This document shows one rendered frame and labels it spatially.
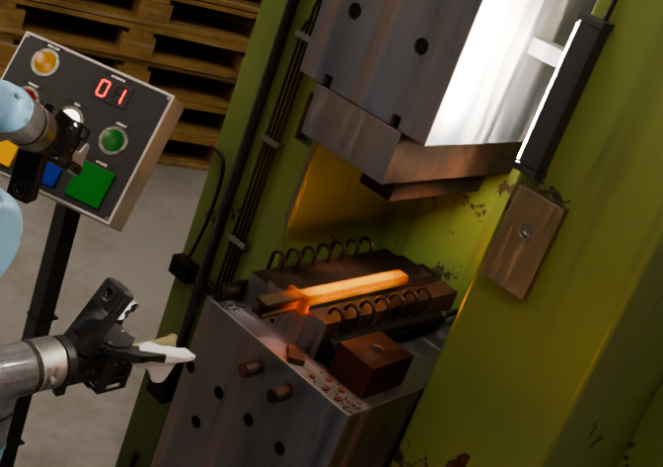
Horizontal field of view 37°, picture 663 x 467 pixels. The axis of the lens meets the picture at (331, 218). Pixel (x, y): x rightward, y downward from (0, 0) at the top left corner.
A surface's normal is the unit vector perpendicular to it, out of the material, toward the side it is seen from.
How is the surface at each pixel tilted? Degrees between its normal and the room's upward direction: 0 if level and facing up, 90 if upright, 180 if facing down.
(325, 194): 90
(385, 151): 90
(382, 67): 90
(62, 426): 0
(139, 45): 90
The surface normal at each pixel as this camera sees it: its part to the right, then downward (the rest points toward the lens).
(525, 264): -0.65, 0.08
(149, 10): 0.41, 0.48
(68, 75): -0.09, -0.19
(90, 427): 0.33, -0.87
